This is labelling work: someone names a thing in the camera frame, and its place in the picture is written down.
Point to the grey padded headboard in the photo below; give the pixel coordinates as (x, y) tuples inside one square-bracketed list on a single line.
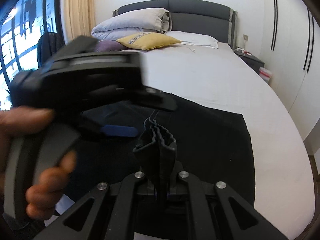
[(200, 15)]

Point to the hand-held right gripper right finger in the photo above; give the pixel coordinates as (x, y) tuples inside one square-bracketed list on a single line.
[(182, 185)]

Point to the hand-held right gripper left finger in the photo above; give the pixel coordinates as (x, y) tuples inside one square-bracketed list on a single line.
[(143, 185)]

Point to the white pillow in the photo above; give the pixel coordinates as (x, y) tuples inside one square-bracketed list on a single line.
[(192, 38)]

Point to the yellow cushion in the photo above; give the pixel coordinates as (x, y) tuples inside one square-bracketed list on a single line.
[(150, 41)]

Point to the black pants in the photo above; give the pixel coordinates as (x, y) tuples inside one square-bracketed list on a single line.
[(212, 142)]

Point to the white bin with red band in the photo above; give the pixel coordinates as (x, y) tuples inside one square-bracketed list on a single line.
[(265, 76)]

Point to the purple cushion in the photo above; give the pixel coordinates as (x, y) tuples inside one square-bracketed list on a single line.
[(110, 46)]

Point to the white wardrobe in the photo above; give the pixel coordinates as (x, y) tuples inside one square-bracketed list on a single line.
[(290, 30)]

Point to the beige curtain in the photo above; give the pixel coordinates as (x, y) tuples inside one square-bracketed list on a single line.
[(80, 7)]

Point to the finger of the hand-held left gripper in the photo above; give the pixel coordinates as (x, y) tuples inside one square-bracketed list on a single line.
[(120, 130), (165, 103)]

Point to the folded white duvet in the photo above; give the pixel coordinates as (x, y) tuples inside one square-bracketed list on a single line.
[(130, 22)]

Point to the white and red small object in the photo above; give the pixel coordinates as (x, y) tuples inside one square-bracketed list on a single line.
[(243, 51)]

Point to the white bed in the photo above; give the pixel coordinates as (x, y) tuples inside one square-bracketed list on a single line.
[(212, 80)]

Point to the person's left hand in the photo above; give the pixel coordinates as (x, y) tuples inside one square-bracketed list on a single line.
[(25, 120)]

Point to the black framed window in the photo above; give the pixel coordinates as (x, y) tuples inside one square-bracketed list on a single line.
[(15, 42)]

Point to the dark grey nightstand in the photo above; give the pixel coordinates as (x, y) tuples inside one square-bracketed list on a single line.
[(252, 61)]

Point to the black jacket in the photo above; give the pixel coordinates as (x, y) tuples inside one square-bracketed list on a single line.
[(50, 45)]

